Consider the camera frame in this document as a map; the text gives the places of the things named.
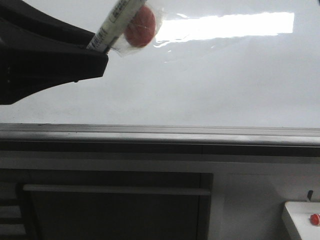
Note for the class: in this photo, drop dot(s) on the dark cabinet with rail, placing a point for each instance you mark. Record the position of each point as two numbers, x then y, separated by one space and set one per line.
104 205

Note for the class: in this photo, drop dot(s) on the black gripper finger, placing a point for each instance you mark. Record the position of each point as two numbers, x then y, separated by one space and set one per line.
30 63
26 17

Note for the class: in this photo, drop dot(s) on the large white whiteboard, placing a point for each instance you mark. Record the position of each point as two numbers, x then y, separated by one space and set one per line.
227 70

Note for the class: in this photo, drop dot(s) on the white control box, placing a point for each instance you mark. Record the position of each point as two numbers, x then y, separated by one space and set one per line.
296 217

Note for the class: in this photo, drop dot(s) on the red round magnet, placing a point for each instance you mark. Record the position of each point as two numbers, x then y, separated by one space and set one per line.
142 28

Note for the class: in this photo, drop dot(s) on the red emergency stop button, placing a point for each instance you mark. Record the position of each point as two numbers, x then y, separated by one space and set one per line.
315 219

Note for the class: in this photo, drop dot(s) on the white whiteboard marker pen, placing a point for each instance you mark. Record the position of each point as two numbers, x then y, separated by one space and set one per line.
114 25

